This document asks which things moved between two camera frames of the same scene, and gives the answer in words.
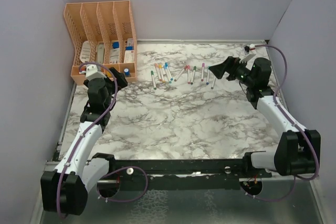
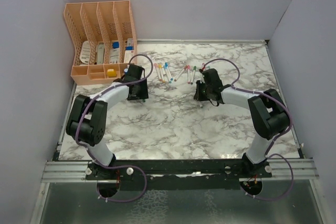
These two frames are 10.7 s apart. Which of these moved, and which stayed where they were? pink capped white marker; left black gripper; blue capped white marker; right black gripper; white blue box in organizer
Moved: left black gripper; right black gripper
Stayed: pink capped white marker; white blue box in organizer; blue capped white marker
